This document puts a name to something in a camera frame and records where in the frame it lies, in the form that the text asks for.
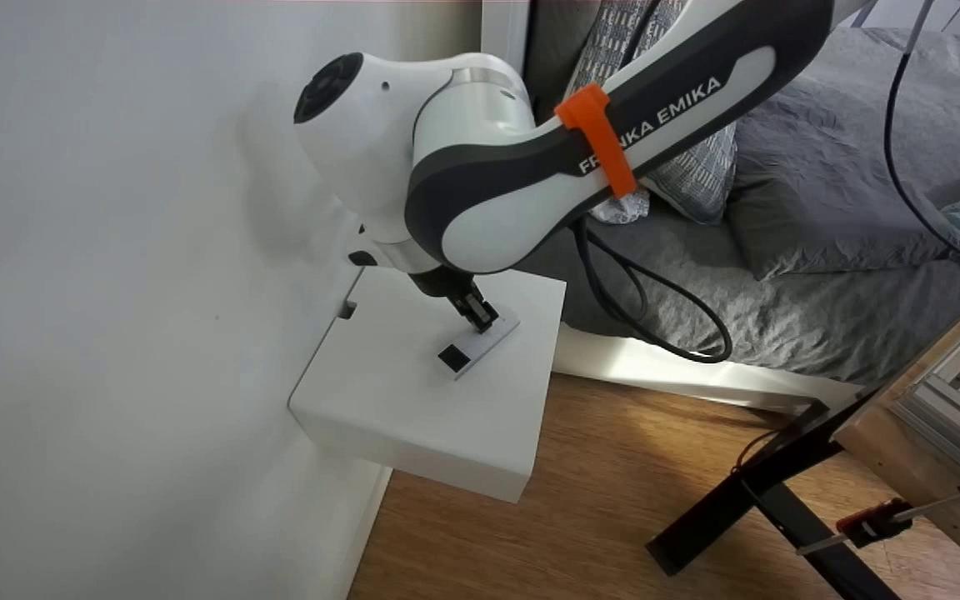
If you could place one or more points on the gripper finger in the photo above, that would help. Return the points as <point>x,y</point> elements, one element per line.
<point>488,318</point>
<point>463,307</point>

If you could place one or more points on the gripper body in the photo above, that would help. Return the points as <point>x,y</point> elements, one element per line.
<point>438,282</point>

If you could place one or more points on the white remote control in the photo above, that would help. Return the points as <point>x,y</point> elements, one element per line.
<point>480,343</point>

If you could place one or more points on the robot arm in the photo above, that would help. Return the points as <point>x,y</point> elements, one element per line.
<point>488,175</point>

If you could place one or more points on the white floating nightstand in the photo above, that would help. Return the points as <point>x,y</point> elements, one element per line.
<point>413,400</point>

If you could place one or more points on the patterned grey pillow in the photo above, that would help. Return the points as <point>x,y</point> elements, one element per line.
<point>697,179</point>

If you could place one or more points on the plain grey pillow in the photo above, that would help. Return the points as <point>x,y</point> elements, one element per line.
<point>830,200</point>

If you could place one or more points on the orange and black clamp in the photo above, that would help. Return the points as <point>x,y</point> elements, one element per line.
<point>872,523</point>

